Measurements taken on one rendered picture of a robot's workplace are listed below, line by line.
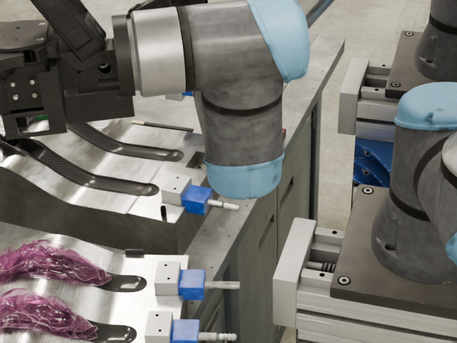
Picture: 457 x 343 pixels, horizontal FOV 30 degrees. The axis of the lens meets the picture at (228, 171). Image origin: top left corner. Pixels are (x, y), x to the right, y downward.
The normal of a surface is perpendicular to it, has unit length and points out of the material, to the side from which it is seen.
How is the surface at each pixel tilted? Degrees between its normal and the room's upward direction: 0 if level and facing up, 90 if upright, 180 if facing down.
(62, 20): 80
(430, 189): 75
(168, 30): 36
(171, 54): 67
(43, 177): 28
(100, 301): 21
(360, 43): 0
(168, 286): 90
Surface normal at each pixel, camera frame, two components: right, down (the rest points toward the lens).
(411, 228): -0.61, 0.22
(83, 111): 0.15, 0.46
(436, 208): -0.99, 0.07
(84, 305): 0.43, -0.71
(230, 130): -0.29, 0.58
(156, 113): -0.04, -0.80
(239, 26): 0.07, -0.25
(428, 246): -0.25, 0.31
